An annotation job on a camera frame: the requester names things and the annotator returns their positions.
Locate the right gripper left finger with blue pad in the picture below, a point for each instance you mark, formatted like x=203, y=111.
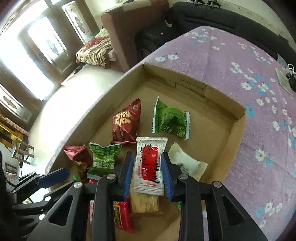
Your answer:
x=68, y=218

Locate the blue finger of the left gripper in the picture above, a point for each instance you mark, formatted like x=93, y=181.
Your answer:
x=53, y=178

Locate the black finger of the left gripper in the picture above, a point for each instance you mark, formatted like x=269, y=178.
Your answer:
x=43, y=206

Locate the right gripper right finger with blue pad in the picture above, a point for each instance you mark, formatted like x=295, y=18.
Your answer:
x=226, y=217

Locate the red bar snack pack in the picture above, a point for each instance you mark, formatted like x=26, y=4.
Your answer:
x=121, y=213

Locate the shiny red snack bag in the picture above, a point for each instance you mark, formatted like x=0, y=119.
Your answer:
x=81, y=157

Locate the beige long cracker pack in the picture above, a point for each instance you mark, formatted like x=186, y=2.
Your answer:
x=144, y=203

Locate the green pea snack bag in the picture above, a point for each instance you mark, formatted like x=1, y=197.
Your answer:
x=103, y=158

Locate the white small snack packet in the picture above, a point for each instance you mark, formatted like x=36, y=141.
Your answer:
x=187, y=164

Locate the white red sachet snack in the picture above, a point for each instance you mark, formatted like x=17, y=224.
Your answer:
x=147, y=175

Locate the dark red snack bag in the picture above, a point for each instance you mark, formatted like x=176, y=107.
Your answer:
x=126, y=124

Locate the green tea snack packet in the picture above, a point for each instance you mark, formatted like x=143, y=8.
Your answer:
x=170, y=120

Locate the green clear candy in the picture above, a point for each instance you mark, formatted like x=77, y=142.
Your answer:
x=179, y=205

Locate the cardboard tray box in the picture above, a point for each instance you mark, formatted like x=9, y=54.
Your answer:
x=204, y=122

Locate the floral blanket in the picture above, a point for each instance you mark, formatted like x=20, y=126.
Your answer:
x=94, y=52

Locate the olive green notebook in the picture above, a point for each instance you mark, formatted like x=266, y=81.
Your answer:
x=284, y=82

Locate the purple floral tablecloth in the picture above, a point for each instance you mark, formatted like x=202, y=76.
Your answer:
x=262, y=176

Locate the small black box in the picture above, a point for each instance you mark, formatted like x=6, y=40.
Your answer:
x=292, y=80

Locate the brown armchair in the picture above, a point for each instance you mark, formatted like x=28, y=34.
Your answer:
x=124, y=22

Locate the black sofa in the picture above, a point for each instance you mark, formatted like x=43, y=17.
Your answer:
x=183, y=17

